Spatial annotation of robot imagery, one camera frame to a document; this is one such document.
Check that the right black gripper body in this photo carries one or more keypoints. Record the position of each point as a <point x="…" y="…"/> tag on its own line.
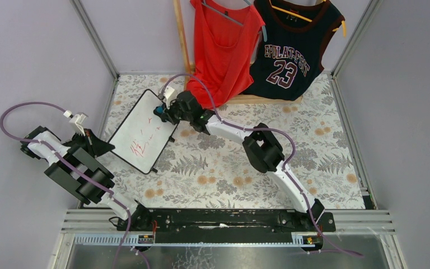
<point x="171" y="112"/>

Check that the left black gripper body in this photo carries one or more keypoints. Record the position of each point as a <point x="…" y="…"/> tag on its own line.
<point x="87" y="144"/>

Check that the white board black frame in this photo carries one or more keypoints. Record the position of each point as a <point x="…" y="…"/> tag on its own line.
<point x="142" y="136"/>

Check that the blue black whiteboard eraser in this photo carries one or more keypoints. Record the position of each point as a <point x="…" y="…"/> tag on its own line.
<point x="158" y="111"/>

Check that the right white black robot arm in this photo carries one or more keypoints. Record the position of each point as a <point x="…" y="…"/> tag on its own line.
<point x="263" y="150"/>

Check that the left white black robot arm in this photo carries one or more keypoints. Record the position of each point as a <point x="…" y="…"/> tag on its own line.
<point x="73" y="165"/>

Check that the floral table cloth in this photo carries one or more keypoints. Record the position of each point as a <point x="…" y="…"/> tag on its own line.
<point x="201" y="171"/>

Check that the wooden clothes rack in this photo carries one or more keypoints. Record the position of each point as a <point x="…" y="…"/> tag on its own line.
<point x="189" y="67"/>

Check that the red tank top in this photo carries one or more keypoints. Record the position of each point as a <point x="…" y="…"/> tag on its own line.
<point x="222" y="52"/>

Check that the grey clothes hanger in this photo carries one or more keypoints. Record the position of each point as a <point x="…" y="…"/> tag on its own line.
<point x="225" y="15"/>

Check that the black number 23 jersey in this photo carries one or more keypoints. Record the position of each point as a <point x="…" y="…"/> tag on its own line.
<point x="291" y="59"/>

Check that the yellow clothes hanger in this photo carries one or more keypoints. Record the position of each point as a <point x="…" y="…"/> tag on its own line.
<point x="297" y="15"/>

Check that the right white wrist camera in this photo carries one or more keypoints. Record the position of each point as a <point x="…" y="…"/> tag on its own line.
<point x="169" y="95"/>

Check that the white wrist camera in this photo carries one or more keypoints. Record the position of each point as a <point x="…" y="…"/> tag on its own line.
<point x="76" y="121"/>
<point x="169" y="95"/>

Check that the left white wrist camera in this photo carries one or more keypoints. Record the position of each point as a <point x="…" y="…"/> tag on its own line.
<point x="76" y="121"/>

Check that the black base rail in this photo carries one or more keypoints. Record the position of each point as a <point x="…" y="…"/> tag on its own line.
<point x="223" y="221"/>

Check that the white slotted cable duct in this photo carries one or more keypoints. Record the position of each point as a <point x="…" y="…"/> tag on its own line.
<point x="197" y="240"/>

